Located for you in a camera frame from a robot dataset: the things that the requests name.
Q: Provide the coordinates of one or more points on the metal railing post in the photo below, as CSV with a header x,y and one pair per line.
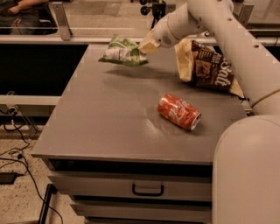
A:
x,y
61,17
245,13

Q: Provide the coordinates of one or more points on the black power adapter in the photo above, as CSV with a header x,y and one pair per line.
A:
x,y
7,178

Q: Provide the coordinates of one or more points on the grey drawer cabinet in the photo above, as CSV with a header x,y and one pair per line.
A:
x,y
105,134

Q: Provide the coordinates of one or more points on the right metal railing post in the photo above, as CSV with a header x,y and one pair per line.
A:
x,y
245,13

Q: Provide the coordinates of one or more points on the black wheeled stand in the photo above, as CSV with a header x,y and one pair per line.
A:
x,y
155,7

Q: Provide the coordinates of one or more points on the left metal railing post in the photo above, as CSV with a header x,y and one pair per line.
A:
x,y
61,17

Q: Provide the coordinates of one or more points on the green jalapeno chip bag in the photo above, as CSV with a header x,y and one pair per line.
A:
x,y
123,51

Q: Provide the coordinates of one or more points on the red soda can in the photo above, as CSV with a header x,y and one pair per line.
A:
x,y
178,111

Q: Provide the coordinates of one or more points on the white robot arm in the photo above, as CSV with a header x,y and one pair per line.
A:
x,y
246,160

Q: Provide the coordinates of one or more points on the seated person in background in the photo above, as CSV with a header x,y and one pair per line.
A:
x,y
26,17

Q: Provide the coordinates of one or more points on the brown and yellow chip bag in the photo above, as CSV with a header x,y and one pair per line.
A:
x,y
203,67

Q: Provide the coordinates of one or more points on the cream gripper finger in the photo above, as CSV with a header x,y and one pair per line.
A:
x,y
149,44

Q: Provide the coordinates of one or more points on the black drawer handle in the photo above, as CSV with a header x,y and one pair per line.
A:
x,y
147,191

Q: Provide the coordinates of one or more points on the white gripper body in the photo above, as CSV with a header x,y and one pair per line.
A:
x,y
162,37

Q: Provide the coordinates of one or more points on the black floor bar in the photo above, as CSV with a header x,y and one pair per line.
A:
x,y
50,190

